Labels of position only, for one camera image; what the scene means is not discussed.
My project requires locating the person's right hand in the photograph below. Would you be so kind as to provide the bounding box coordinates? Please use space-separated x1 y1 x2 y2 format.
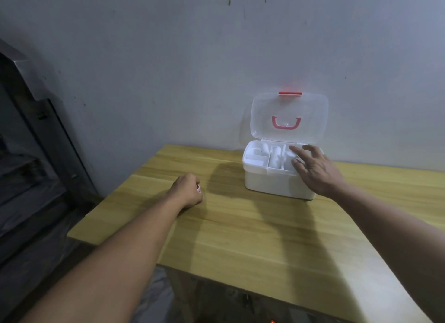
289 144 345 198

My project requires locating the person's left hand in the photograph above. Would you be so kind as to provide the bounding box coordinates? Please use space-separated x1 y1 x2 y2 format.
166 173 204 209

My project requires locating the person's right forearm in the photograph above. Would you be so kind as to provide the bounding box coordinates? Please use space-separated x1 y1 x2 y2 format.
327 181 445 323

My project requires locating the person's left forearm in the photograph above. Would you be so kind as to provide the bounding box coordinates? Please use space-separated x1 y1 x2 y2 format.
20 193 185 323

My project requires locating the white bandage roll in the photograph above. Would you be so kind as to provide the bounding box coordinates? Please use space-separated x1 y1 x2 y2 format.
269 145 284 169

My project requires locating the white plastic storage box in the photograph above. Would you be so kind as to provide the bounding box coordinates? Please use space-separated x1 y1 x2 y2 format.
243 140 325 201

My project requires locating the white divided tray insert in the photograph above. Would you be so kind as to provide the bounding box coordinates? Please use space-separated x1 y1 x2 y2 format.
244 141 306 175

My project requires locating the clear plastic box lid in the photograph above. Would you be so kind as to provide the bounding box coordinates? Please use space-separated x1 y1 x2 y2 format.
251 92 329 143

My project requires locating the light wooden table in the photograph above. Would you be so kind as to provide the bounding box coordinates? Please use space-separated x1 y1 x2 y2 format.
67 144 445 323

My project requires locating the pink lid carry handle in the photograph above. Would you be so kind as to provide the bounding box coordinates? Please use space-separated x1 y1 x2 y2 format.
271 115 302 130

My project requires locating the dark metal frame structure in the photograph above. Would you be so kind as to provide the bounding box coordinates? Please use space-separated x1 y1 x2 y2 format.
0 38 102 323

